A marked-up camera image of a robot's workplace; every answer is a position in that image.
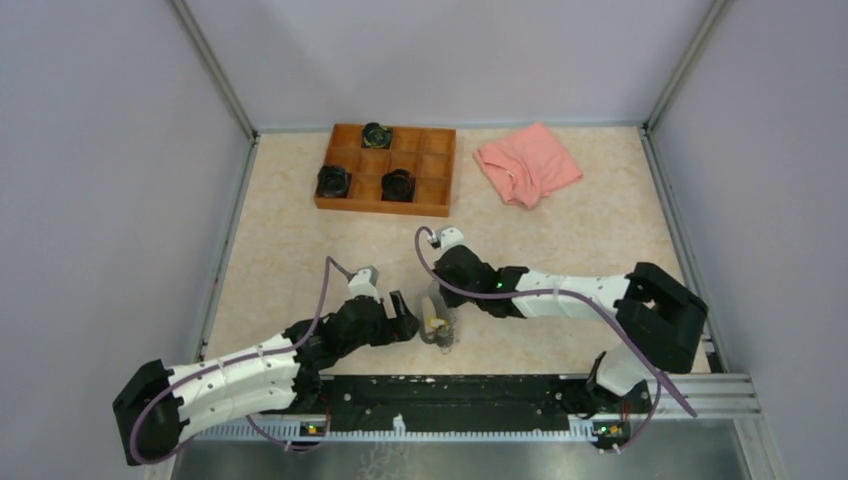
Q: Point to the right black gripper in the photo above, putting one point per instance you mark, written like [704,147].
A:
[454,302]

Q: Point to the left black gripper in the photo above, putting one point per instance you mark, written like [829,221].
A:
[398,328]

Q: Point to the pink folded cloth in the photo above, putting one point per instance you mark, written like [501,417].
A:
[527,166]

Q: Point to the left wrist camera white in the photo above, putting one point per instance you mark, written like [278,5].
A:
[363,283]

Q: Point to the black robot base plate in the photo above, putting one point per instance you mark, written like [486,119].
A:
[463,403]

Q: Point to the black rolled belt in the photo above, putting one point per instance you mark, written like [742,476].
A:
[398,186]
[376,136]
[333,181]

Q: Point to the silver key yellow cap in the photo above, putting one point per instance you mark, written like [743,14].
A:
[435,323]

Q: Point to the black rolled belt middle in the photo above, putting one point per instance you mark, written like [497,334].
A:
[398,186]

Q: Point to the orange wooden compartment tray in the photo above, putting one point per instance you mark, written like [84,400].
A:
[427,152]

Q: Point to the aluminium frame rails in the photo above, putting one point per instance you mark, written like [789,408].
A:
[754,441]

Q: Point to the black rolled belt top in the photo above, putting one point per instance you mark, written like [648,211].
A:
[376,136]

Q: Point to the metal key holder plate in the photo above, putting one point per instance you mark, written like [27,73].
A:
[432,304]

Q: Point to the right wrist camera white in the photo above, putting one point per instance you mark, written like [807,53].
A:
[446,238]

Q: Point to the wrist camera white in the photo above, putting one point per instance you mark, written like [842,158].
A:
[446,238]
[363,283]

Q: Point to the black rolled belt left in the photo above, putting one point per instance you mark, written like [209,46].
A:
[333,181]

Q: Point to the white slotted cable duct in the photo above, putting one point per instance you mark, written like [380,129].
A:
[297,431]

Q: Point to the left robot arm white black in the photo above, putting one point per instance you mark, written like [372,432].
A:
[161,407]

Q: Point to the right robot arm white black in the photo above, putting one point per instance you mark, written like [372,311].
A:
[658,320]

